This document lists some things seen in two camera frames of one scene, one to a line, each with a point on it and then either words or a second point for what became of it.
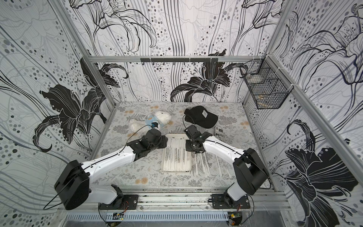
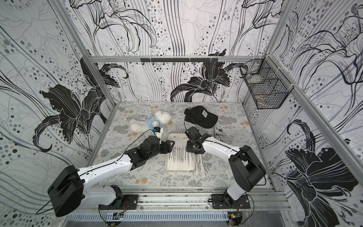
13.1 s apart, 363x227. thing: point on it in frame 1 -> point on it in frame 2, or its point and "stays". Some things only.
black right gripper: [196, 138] stays
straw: [184, 154] -> [188, 161]
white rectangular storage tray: [175, 158] stays
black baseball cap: [200, 116] stays
